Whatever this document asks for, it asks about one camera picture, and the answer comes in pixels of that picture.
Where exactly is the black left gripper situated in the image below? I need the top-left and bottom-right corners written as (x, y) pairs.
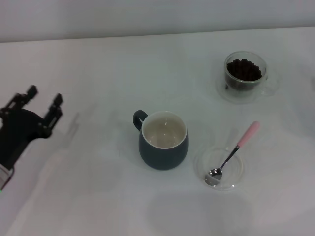
top-left (0, 85), bottom-right (64, 171)

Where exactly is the dark teal ceramic mug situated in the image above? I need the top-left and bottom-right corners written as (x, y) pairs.
top-left (132, 109), bottom-right (190, 171)

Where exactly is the clear glass saucer dish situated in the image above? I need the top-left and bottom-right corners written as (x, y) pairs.
top-left (194, 147), bottom-right (245, 190)

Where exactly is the pink handled metal spoon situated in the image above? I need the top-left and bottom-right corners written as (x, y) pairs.
top-left (204, 120), bottom-right (260, 186)

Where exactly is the coffee bean pile in glass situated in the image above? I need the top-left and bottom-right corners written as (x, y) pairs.
top-left (226, 58), bottom-right (263, 82)

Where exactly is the clear glass cup with handle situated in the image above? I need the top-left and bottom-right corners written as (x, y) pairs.
top-left (223, 50), bottom-right (278, 97)

